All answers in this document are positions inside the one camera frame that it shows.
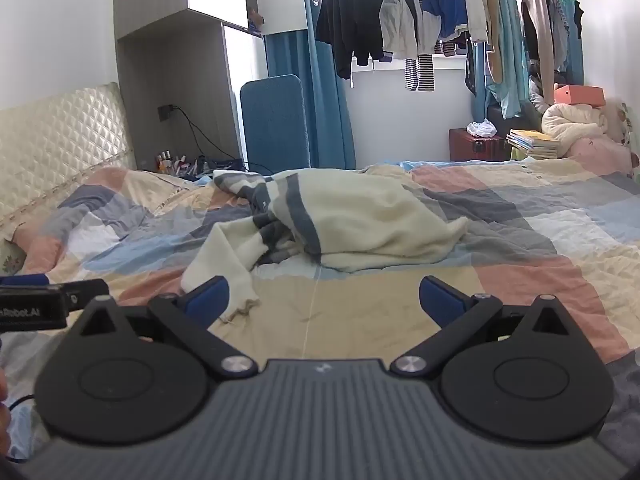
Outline grey wardrobe cabinet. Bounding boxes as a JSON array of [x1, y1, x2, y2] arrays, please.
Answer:
[[114, 0, 307, 171]]

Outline blue curtain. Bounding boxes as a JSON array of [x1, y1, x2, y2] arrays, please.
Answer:
[[570, 0, 586, 86], [264, 0, 358, 171]]

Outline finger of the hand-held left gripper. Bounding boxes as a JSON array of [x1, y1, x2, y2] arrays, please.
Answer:
[[0, 274, 109, 311]]

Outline light blue hanging garment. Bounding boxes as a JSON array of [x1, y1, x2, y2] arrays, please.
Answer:
[[472, 0, 533, 120]]

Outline black power cable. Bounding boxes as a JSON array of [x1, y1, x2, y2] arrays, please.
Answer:
[[170, 105, 273, 173]]

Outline dark patterned hanging garment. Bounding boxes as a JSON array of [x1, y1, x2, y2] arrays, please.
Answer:
[[547, 0, 571, 68]]

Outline black white striped garment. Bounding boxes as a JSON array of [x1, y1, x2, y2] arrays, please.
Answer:
[[404, 40, 458, 92]]

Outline cluster of cosmetic bottles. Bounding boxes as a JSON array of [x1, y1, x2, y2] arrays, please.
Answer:
[[154, 150, 201, 176]]

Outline cream striped sweater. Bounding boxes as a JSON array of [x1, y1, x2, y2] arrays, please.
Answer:
[[180, 167, 471, 323]]

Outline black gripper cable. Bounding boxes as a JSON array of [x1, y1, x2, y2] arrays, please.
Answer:
[[4, 395, 38, 461]]

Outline patchwork bed quilt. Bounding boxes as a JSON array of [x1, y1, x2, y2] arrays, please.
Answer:
[[0, 157, 640, 461]]

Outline red trunk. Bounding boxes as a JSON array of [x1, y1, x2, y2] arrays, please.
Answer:
[[448, 127, 511, 162]]

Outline cream rolled duvet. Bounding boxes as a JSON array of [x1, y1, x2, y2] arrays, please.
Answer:
[[541, 102, 608, 143]]

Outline stack of books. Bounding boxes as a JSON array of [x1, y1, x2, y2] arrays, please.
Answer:
[[505, 129, 563, 160]]

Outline orange box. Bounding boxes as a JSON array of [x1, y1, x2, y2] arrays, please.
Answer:
[[553, 84, 606, 107]]

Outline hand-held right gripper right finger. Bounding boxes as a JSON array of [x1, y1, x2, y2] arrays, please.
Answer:
[[390, 275, 576, 377]]

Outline blue padded panel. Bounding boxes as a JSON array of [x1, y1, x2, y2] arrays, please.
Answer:
[[239, 75, 307, 177]]

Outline beige pink hanging pants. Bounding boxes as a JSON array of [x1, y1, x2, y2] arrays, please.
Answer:
[[517, 0, 558, 103]]

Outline floral printed pillow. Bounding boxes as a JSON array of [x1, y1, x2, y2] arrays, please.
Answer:
[[615, 102, 640, 181], [0, 237, 28, 276]]

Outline pink blanket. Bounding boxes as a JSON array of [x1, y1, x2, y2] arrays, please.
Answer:
[[570, 135, 640, 178]]

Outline grey hanging jacket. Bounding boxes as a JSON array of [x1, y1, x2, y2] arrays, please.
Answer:
[[378, 0, 418, 61]]

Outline cream quilted headboard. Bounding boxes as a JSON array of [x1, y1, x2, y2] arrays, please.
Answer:
[[0, 81, 138, 233]]

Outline black hanging jacket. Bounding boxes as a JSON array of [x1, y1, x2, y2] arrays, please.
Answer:
[[315, 0, 387, 80]]

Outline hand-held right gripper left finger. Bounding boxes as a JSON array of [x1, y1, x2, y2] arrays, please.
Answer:
[[67, 275, 259, 379]]

